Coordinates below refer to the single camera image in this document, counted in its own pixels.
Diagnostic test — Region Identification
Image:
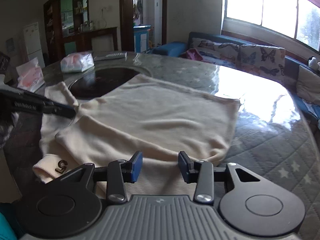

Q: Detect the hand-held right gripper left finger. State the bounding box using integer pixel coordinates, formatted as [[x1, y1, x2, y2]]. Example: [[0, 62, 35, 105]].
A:
[[60, 151, 143, 205]]

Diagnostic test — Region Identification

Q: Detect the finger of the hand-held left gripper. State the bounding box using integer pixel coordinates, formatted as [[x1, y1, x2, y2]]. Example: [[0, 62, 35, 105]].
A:
[[0, 88, 75, 118]]

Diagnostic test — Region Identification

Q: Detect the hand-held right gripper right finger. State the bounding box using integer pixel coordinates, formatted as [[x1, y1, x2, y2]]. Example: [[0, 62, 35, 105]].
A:
[[178, 151, 265, 204]]

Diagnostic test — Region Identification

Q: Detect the cream long-sleeve top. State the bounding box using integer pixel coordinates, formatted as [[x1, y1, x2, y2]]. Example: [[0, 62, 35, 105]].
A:
[[32, 74, 241, 198]]

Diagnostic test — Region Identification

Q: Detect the person's left hand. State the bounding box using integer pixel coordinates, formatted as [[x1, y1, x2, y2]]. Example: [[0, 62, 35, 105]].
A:
[[0, 112, 19, 148]]

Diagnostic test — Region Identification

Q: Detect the pink white tissue pack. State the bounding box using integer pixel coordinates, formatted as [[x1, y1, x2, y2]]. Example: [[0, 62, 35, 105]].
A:
[[61, 52, 95, 73], [16, 57, 45, 92]]

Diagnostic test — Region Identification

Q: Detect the round black induction cooktop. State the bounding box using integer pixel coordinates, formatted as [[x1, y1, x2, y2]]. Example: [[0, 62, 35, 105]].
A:
[[69, 67, 152, 99]]

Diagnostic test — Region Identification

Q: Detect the white refrigerator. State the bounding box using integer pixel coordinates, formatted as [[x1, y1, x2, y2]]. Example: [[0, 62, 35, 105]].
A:
[[23, 22, 46, 68]]

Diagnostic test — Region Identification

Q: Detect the white remote control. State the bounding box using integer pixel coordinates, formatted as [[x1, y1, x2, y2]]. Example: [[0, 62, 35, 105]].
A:
[[94, 52, 128, 61]]

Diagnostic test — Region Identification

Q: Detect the wooden counter cabinet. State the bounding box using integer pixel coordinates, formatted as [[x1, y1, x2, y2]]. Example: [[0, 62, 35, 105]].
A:
[[62, 27, 118, 55]]

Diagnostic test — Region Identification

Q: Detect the wooden shelf unit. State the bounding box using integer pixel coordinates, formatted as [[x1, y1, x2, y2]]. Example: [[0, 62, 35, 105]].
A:
[[44, 0, 89, 60]]

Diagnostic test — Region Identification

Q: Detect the blue cabinet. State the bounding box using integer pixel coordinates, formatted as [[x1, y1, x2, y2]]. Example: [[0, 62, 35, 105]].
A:
[[133, 25, 151, 53]]

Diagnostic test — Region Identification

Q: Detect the pink cloth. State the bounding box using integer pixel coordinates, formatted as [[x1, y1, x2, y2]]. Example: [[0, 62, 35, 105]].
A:
[[180, 49, 204, 61]]

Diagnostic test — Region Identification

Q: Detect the blue sofa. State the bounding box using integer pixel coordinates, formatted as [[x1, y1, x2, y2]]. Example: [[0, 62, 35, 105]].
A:
[[150, 32, 320, 130]]

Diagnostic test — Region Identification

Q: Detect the butterfly print cushion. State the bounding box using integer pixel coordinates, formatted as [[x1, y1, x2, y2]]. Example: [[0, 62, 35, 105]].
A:
[[237, 44, 285, 80], [190, 38, 242, 63]]

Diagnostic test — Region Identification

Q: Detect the person's teal jacket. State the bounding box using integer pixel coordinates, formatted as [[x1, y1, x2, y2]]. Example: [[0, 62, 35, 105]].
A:
[[0, 202, 18, 240]]

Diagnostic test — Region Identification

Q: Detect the grey pillow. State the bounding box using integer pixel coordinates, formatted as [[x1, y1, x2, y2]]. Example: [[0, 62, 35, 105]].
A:
[[296, 65, 320, 105]]

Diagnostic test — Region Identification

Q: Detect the panda plush toy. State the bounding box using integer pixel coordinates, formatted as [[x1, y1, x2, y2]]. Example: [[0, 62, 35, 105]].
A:
[[308, 56, 320, 71]]

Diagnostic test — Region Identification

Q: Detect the window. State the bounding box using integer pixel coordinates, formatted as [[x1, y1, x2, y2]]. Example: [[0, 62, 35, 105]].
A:
[[221, 0, 320, 52]]

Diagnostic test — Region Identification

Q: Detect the blue wall poster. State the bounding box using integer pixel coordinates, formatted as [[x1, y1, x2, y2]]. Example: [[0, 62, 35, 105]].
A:
[[5, 38, 16, 53]]

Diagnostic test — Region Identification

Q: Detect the wooden door frame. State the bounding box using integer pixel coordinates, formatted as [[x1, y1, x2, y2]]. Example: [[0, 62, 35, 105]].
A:
[[119, 0, 167, 53]]

